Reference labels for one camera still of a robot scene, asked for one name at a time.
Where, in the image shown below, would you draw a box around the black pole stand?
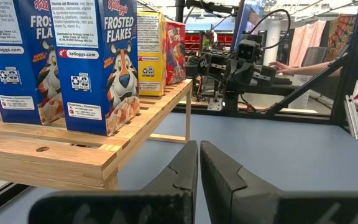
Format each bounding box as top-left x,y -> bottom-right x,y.
175,0 -> 239,23

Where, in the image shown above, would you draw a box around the blue Frosted Flakes cereal box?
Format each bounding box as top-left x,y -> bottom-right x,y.
48,0 -> 141,137
0,0 -> 65,125

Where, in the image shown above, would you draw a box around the wooden slatted shelf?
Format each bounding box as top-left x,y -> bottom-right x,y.
0,78 -> 194,191

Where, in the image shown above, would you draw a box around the tilted monitor screen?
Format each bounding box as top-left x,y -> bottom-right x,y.
231,0 -> 265,52

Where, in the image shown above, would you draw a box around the person's hand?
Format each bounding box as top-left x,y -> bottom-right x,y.
268,61 -> 291,75

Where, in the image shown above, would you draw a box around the yellow Corn Pops cereal box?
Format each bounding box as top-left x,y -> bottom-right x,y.
136,11 -> 167,97

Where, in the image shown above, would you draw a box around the red storage bins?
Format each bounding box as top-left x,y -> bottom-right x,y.
185,34 -> 233,44

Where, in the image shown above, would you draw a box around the blue-grey table mat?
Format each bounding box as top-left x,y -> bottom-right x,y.
0,111 -> 358,224

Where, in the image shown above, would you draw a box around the silver aluminium bracket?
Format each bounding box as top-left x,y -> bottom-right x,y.
343,95 -> 358,141

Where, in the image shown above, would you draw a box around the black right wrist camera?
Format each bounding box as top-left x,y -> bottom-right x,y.
236,39 -> 259,62

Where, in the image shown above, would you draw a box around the black diagonal frame beam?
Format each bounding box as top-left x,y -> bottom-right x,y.
265,54 -> 352,118

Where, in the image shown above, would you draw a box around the black keyboard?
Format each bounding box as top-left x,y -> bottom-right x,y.
272,76 -> 293,86

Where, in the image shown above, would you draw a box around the person's forearm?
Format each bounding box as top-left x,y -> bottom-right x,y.
287,61 -> 343,77

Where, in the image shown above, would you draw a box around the black upright frame post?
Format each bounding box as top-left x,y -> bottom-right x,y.
331,0 -> 358,125

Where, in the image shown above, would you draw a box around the pink hanging cloth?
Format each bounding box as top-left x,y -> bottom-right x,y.
287,20 -> 328,68

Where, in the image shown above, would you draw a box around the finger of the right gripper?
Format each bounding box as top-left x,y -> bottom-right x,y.
255,65 -> 278,85
199,53 -> 229,78

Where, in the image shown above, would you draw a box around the black camera cable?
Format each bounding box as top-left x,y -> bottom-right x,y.
253,8 -> 291,50

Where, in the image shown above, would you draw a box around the orange patterned cloth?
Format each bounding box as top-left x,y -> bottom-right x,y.
324,14 -> 357,63

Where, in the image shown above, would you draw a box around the red Froot Loops cereal box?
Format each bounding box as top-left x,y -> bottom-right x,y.
165,21 -> 187,86

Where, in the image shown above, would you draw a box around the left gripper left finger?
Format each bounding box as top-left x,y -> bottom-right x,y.
29,140 -> 199,224

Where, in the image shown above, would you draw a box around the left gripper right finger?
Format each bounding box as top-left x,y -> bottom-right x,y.
200,140 -> 358,224

